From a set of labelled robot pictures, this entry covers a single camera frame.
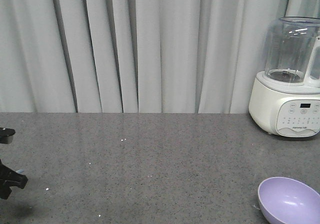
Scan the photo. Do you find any white blender with glass jar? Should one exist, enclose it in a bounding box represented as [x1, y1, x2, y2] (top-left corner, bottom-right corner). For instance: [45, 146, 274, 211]
[248, 16, 320, 138]

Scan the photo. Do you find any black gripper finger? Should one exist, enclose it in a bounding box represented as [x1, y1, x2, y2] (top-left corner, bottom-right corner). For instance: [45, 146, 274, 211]
[0, 162, 28, 200]
[0, 127, 16, 144]

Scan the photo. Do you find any purple plastic bowl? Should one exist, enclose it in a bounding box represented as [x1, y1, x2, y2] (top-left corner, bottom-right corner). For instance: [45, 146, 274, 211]
[257, 177, 320, 224]

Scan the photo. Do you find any grey pleated curtain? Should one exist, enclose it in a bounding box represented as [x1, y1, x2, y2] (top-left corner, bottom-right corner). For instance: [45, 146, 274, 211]
[0, 0, 320, 113]

